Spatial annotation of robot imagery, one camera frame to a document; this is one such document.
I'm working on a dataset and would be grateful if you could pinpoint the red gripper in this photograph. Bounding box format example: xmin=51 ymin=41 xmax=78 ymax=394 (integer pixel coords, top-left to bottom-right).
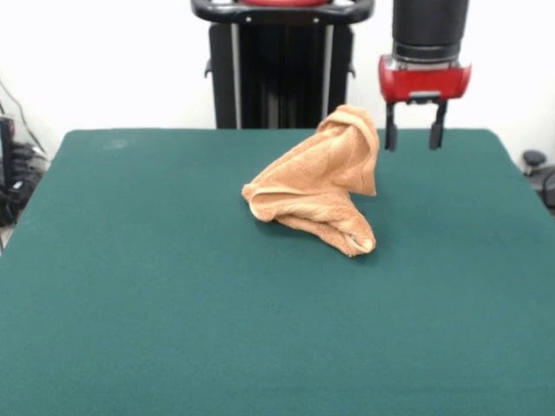
xmin=376 ymin=54 xmax=473 ymax=153

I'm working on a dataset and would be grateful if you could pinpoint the orange terry towel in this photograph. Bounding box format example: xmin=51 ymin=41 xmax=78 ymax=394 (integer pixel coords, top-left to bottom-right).
xmin=241 ymin=103 xmax=382 ymax=259

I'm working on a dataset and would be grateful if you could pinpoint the dark green table cloth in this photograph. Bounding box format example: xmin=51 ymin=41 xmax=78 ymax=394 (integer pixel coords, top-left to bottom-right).
xmin=0 ymin=127 xmax=555 ymax=416

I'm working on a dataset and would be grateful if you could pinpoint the black box with red light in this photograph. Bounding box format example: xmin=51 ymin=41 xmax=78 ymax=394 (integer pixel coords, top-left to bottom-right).
xmin=0 ymin=115 xmax=16 ymax=196

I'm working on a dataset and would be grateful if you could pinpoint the black robot pedestal with handle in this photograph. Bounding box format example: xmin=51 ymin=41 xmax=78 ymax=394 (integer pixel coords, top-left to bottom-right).
xmin=189 ymin=0 xmax=375 ymax=130

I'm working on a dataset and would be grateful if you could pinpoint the black cable bundle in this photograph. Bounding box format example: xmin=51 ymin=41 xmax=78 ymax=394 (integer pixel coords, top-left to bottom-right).
xmin=0 ymin=175 xmax=36 ymax=227

